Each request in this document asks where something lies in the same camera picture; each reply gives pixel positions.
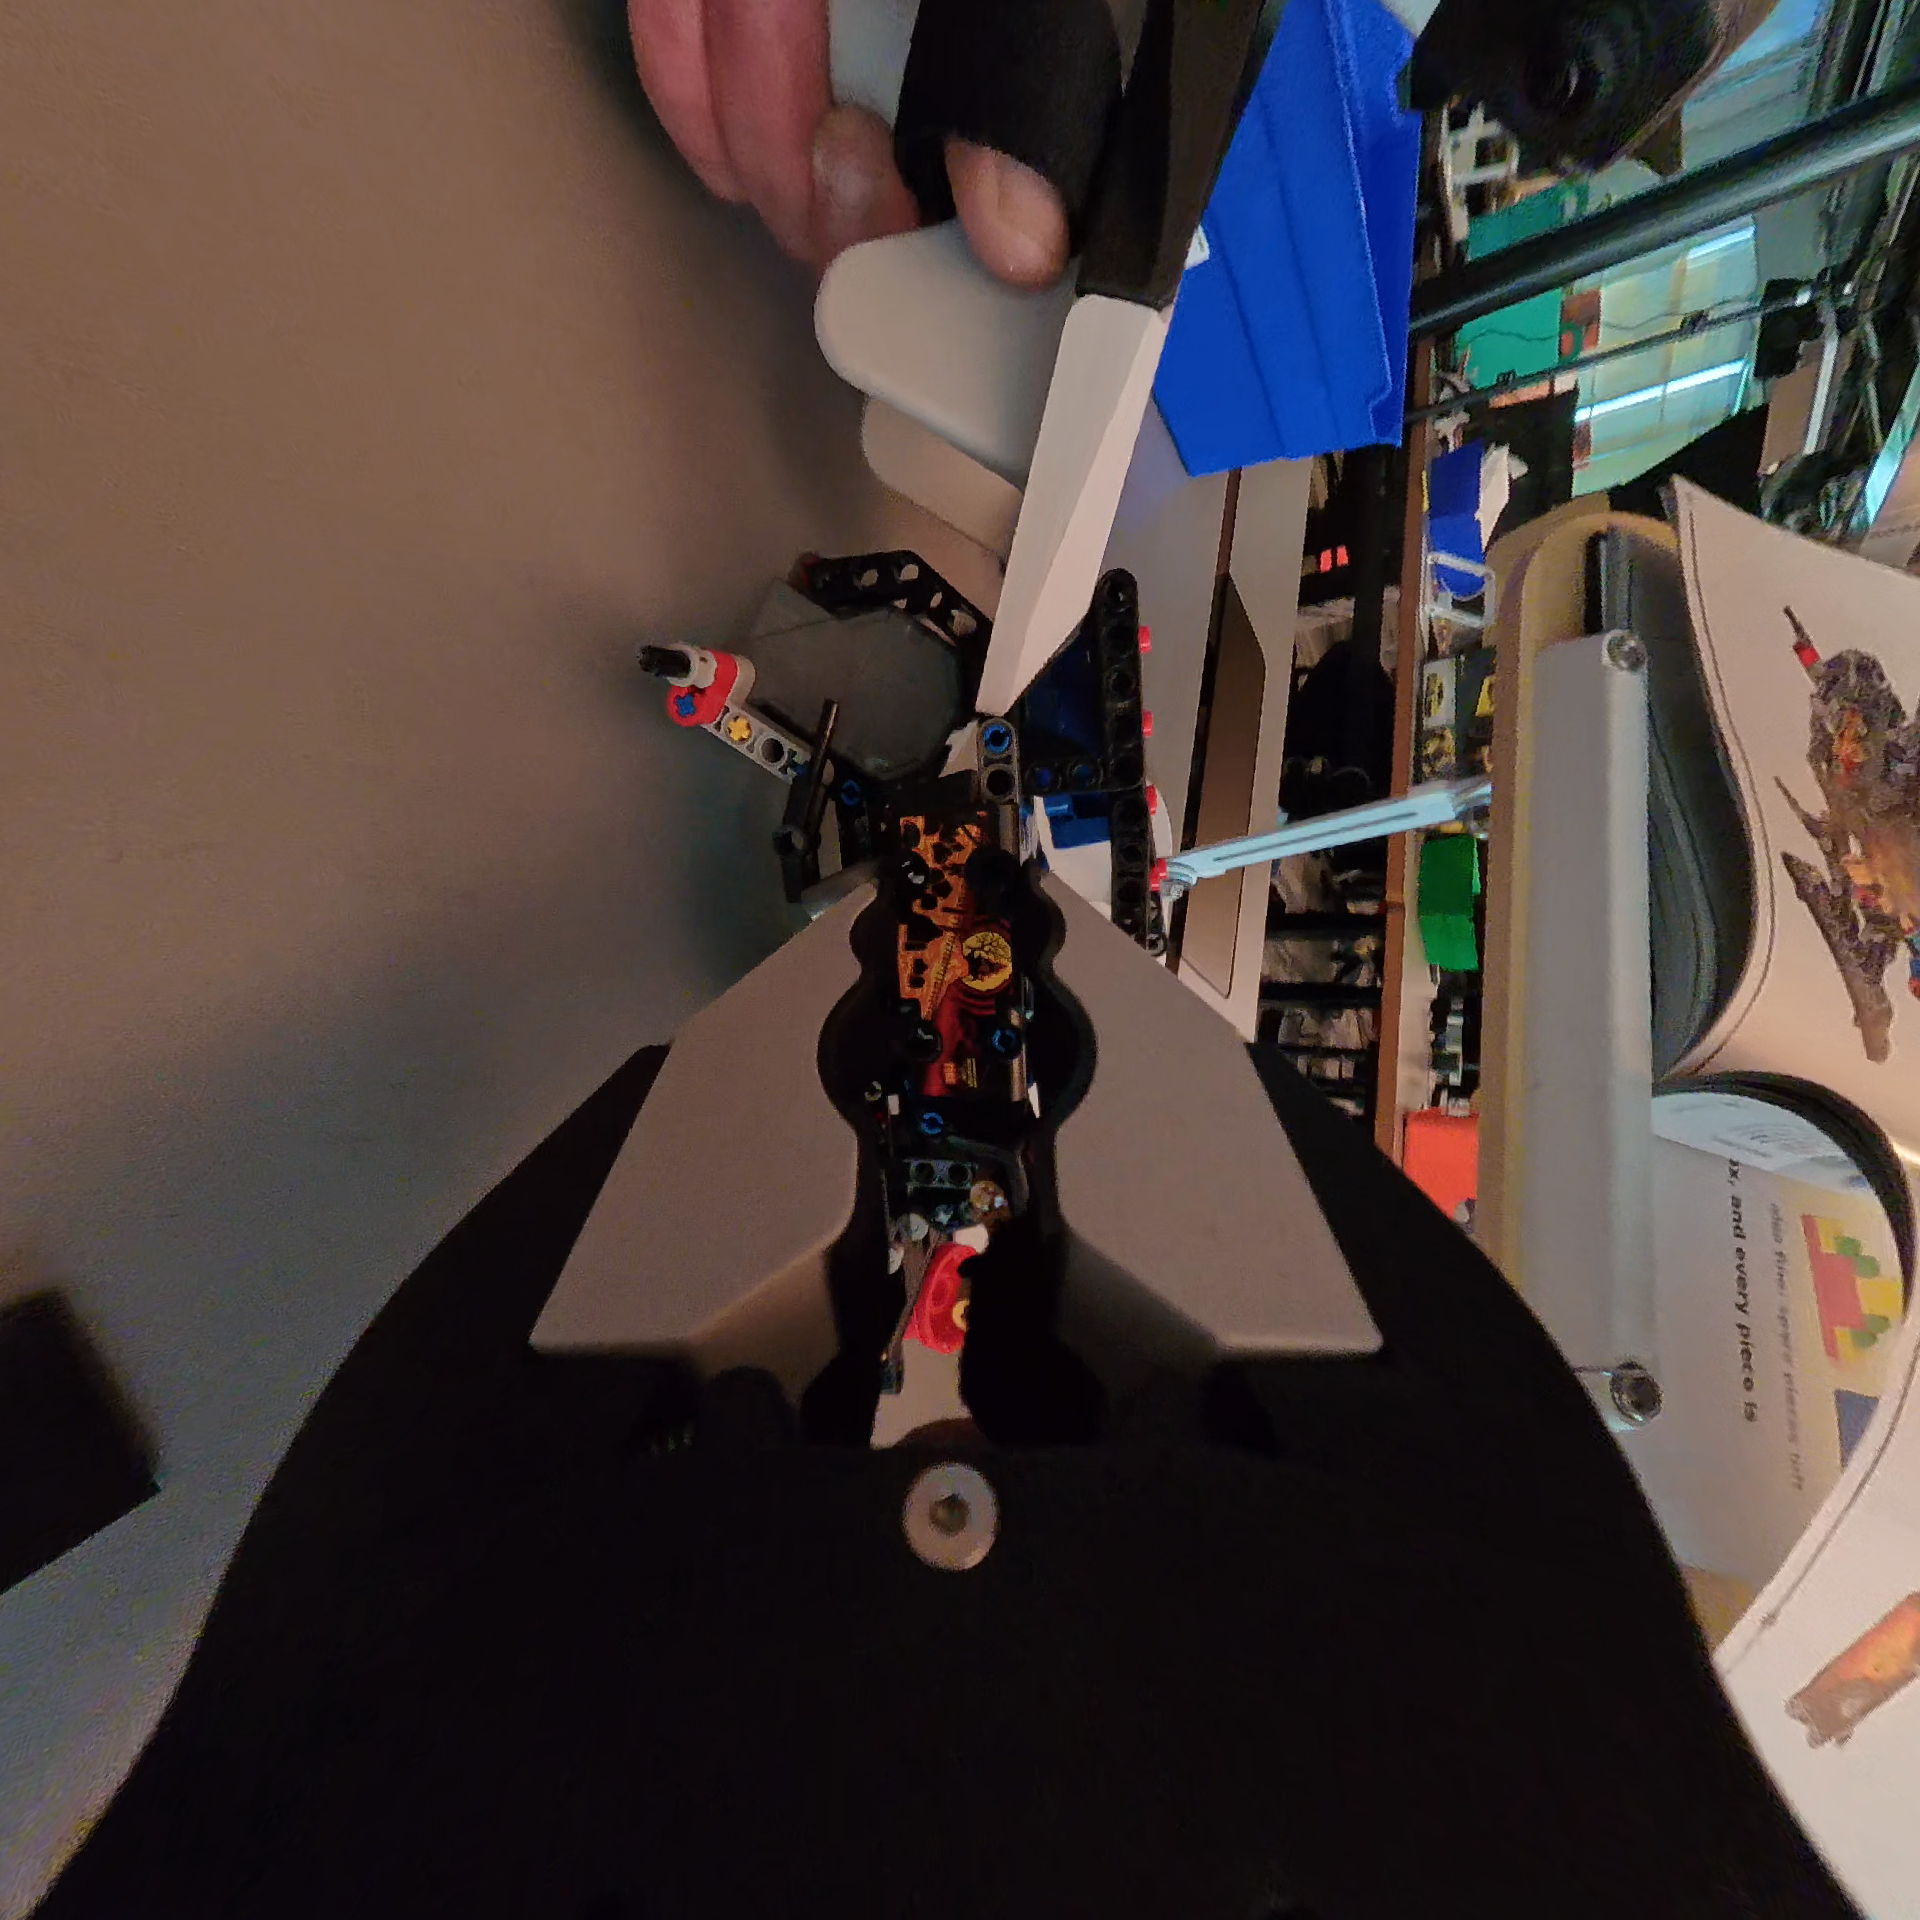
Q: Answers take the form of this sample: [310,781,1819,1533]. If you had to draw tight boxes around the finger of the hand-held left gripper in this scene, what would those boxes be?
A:
[970,292,1177,719]

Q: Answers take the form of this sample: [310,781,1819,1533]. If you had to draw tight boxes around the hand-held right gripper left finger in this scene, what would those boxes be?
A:
[530,878,902,1414]

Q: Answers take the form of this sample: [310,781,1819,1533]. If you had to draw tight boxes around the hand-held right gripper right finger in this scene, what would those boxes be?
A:
[959,873,1385,1404]

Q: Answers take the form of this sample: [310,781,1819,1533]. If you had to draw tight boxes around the brick-built toy truck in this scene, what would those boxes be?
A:
[639,555,1173,1387]

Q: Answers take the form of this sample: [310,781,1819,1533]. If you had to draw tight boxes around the person's left hand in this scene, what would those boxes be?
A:
[626,0,1074,295]

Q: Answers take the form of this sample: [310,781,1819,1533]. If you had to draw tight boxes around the blue storage bin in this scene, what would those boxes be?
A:
[1152,0,1423,478]

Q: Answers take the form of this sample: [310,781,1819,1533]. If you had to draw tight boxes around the orange box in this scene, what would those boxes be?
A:
[1404,1107,1483,1218]

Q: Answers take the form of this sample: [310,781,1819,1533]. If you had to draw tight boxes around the cluttered storage shelves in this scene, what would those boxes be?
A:
[1266,346,1502,1119]

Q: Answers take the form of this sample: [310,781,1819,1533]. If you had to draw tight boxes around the green bin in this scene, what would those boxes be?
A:
[1415,830,1483,971]

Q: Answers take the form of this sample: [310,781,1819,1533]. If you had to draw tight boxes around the beige flat panel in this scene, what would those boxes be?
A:
[1476,496,1681,1306]

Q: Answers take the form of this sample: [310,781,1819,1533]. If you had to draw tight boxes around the grey metal clamp bar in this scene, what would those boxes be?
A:
[1516,628,1662,1431]

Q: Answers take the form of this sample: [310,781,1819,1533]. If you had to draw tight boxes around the open instruction booklet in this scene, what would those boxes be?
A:
[1650,478,1920,1920]

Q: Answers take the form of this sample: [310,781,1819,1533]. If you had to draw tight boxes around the black square tile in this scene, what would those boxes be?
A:
[0,1290,164,1597]

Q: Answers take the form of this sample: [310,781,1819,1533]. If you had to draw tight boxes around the white stand with base plate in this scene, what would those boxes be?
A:
[1161,781,1494,895]

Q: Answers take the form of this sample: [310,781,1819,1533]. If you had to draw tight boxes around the black metal rail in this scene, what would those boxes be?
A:
[1406,81,1920,339]

